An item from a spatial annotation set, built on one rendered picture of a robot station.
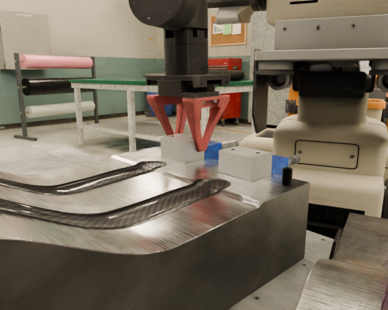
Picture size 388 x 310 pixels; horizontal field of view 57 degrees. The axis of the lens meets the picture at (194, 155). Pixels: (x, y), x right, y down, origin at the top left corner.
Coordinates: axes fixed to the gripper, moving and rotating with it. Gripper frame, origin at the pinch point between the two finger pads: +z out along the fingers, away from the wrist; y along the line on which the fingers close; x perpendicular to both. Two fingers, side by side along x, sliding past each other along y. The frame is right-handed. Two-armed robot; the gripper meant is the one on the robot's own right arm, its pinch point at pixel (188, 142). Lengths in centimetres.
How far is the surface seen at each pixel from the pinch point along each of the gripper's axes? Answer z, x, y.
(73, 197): 2.2, -18.2, 2.9
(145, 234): 2.3, -18.0, 14.6
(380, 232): 5.6, 1.9, 25.0
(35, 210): 0.1, -24.0, 9.2
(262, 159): -0.2, -1.2, 13.3
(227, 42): -54, 512, -442
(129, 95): 22, 201, -319
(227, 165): 0.8, -2.8, 9.7
